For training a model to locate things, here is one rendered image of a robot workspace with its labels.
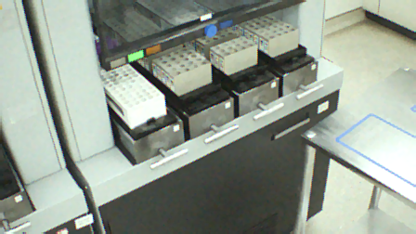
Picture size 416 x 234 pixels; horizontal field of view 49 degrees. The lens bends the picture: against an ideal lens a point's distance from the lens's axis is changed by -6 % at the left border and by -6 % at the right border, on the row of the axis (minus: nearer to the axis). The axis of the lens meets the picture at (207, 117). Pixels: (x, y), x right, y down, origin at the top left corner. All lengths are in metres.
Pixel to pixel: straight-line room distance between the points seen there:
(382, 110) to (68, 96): 0.74
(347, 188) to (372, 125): 1.04
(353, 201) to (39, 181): 1.37
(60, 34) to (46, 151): 0.28
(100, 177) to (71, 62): 0.28
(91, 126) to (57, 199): 0.19
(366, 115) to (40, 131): 0.76
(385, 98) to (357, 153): 0.24
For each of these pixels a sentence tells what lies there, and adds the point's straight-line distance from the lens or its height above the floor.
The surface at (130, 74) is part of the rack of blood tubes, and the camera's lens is 1.25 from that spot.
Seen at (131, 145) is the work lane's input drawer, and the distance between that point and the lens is 1.13.
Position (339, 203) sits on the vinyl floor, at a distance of 2.09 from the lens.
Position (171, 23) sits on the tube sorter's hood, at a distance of 1.12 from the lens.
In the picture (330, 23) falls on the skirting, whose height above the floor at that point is 0.05.
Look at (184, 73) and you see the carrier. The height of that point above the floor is 0.88.
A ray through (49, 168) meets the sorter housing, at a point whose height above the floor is 0.76.
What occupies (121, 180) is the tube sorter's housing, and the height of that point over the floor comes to 0.71.
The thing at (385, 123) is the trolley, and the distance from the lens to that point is 1.17.
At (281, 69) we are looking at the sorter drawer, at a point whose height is 0.81.
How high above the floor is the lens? 1.50
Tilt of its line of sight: 36 degrees down
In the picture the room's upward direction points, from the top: 3 degrees counter-clockwise
